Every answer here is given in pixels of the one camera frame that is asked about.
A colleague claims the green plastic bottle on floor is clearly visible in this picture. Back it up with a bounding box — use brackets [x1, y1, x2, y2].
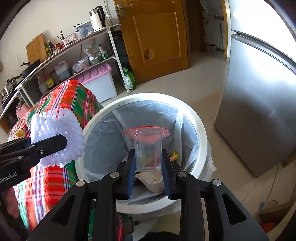
[123, 67, 137, 90]

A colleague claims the black frying pan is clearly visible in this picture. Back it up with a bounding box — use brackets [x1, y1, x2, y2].
[5, 58, 41, 83]

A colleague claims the white metal kitchen shelf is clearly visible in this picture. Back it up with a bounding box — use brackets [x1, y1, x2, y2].
[1, 24, 130, 118]

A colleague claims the plaid red green tablecloth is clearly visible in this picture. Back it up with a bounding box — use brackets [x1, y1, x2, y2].
[6, 79, 135, 241]

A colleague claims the storage box with pink lid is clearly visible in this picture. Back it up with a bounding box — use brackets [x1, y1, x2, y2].
[76, 63, 117, 103]

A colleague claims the red lid jar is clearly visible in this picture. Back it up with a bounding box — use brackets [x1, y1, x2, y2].
[54, 43, 61, 51]

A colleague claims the dark soy sauce bottle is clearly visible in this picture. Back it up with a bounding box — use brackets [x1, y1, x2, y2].
[48, 39, 54, 53]

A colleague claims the wooden cutting board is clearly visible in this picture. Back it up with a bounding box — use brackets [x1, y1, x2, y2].
[26, 33, 48, 63]

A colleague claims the clear plastic cup pink lid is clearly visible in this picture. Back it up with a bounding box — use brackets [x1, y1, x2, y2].
[125, 126, 170, 172]

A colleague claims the white oil jug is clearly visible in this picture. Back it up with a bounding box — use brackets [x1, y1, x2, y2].
[55, 61, 72, 81]

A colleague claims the red yellow snack wrapper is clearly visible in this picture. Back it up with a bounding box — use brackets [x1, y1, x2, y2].
[15, 128, 27, 138]

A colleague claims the pink plastic basket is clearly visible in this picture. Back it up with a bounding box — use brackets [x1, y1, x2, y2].
[16, 103, 30, 118]

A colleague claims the white electric kettle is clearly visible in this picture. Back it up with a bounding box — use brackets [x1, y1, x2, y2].
[89, 6, 106, 31]

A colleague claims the grey clear container on shelf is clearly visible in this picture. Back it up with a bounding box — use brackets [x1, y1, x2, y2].
[73, 21, 94, 40]

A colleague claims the pink utensil holder box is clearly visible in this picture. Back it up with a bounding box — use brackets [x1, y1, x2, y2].
[63, 33, 77, 46]

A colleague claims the translucent trash bin liner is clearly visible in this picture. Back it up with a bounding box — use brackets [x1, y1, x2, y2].
[75, 93, 207, 182]

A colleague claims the yellow label sauce bottle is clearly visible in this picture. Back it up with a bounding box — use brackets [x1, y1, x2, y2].
[43, 72, 55, 90]

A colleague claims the wooden door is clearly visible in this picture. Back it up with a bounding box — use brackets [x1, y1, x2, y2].
[114, 1, 190, 84]

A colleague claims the person's left hand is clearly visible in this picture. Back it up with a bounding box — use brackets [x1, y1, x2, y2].
[5, 187, 20, 219]

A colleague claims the white foam fruit net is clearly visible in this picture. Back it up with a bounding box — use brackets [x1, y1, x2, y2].
[30, 108, 84, 168]

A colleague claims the beige green snack bag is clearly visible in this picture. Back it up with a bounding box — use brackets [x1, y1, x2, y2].
[135, 172, 165, 193]

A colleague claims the silver refrigerator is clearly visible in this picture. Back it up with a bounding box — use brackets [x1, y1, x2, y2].
[214, 1, 295, 177]

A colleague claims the white lidded tub on shelf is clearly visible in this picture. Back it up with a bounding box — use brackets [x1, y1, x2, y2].
[78, 56, 90, 69]

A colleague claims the steel pot with lid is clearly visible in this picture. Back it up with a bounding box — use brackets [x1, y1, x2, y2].
[1, 77, 17, 100]

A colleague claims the white round trash bin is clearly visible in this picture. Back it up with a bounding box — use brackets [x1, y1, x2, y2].
[75, 93, 216, 216]

